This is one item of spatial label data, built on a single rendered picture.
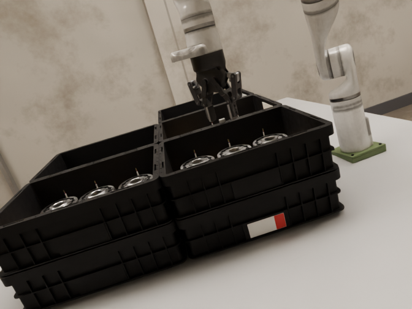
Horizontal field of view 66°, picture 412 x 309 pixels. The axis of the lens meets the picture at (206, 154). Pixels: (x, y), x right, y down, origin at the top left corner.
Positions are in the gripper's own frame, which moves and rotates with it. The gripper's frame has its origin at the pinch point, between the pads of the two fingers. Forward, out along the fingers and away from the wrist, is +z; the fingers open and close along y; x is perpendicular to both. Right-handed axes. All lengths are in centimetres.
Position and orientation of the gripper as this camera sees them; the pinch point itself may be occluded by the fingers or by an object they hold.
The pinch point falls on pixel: (221, 114)
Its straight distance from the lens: 75.9
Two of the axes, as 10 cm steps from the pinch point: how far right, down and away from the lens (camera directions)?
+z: 2.6, 9.1, 3.2
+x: -5.7, 4.1, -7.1
